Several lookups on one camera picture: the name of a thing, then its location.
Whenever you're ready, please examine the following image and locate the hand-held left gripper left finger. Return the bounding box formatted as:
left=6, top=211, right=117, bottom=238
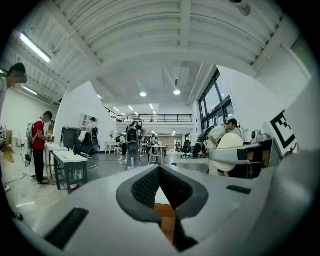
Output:
left=31, top=164, right=176, bottom=256

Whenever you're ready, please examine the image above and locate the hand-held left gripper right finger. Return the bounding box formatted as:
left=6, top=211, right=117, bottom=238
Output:
left=159, top=147, right=317, bottom=256

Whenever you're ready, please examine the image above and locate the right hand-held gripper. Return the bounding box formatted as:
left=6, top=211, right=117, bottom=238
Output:
left=208, top=72, right=320, bottom=180

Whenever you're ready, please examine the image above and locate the pale green rounded block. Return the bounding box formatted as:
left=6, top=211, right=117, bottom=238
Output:
left=214, top=132, right=245, bottom=173

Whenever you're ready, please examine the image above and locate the black framed window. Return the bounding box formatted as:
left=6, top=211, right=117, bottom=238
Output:
left=198, top=69, right=236, bottom=131

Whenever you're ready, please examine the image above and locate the light grey high table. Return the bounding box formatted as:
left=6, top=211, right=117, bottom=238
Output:
left=146, top=145, right=168, bottom=166

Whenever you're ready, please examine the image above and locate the small white table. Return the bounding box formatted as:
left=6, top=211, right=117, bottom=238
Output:
left=104, top=140, right=121, bottom=154

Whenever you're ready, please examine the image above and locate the black balcony railing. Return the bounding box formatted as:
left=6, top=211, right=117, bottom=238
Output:
left=116, top=113, right=194, bottom=124

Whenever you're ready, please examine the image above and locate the black computer monitor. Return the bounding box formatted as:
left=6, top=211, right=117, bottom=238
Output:
left=61, top=126, right=82, bottom=156

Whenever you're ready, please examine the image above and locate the white arched cabinet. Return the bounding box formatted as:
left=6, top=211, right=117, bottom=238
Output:
left=79, top=112, right=92, bottom=130

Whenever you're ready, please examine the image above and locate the long ceiling tube light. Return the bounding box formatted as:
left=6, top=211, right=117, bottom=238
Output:
left=21, top=85, right=39, bottom=96
left=19, top=32, right=52, bottom=64

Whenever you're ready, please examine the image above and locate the round ceiling fixture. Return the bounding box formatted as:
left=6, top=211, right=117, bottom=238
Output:
left=238, top=1, right=252, bottom=17

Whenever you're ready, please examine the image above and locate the white-topped grey frame table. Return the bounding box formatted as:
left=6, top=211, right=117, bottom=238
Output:
left=52, top=150, right=89, bottom=195

